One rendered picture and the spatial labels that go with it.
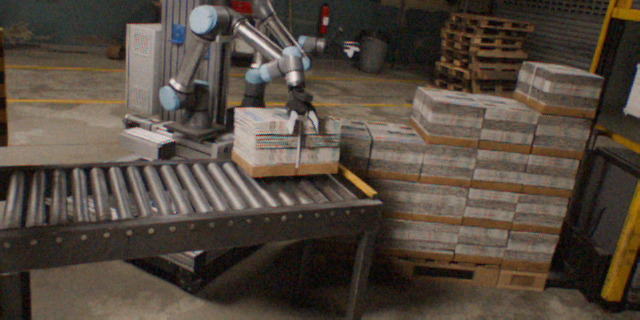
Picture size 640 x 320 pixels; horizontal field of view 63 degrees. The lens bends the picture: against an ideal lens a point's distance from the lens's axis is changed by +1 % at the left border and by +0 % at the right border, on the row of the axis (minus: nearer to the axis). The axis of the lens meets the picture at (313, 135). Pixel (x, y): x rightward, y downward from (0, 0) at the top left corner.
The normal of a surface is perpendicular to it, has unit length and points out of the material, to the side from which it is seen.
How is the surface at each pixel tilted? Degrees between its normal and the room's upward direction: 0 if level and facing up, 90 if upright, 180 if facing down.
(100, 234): 90
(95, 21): 90
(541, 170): 90
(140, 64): 90
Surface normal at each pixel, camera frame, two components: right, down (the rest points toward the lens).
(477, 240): 0.04, 0.29
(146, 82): -0.48, 0.20
